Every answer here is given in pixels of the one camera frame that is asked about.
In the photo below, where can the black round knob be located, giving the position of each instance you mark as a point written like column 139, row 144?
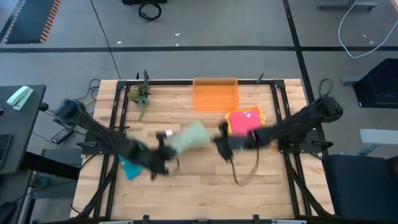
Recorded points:
column 43, row 107

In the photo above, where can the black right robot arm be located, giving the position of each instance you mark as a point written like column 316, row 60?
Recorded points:
column 298, row 124

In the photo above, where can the translucent orange plastic bin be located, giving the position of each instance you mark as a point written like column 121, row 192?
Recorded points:
column 216, row 96

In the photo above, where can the light grey desk part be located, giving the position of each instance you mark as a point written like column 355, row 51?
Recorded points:
column 379, row 137

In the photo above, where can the black cabinet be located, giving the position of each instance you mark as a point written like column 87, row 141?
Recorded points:
column 379, row 84

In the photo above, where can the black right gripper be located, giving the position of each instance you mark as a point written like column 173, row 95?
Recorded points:
column 231, row 143

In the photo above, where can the grey desk foot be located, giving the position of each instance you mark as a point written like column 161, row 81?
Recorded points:
column 342, row 5

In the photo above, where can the teal microfiber towel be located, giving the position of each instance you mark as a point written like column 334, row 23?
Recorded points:
column 132, row 169

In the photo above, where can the black side desk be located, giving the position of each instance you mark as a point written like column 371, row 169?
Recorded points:
column 18, row 140

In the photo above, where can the yellow microfiber towel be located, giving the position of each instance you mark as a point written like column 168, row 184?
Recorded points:
column 227, row 119

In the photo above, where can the black mat with orange stripes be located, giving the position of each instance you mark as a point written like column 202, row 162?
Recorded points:
column 31, row 21

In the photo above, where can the mint green stapler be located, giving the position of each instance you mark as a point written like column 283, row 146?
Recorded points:
column 19, row 97

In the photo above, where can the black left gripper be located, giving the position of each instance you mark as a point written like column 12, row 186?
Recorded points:
column 160, row 155

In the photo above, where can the black aluminium rig frame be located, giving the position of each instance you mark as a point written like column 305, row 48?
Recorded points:
column 168, row 82

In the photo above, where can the light green microfiber towel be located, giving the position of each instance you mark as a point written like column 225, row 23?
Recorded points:
column 192, row 137

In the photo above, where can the small potted succulent plant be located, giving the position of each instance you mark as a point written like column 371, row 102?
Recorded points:
column 140, row 93

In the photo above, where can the dark blue chair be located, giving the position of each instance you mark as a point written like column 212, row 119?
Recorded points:
column 360, row 186

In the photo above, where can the pink microfiber towel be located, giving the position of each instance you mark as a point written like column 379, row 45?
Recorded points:
column 244, row 123

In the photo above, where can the black remote control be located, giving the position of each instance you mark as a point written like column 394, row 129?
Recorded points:
column 62, row 136

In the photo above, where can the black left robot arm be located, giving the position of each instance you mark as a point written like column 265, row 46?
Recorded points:
column 105, row 137

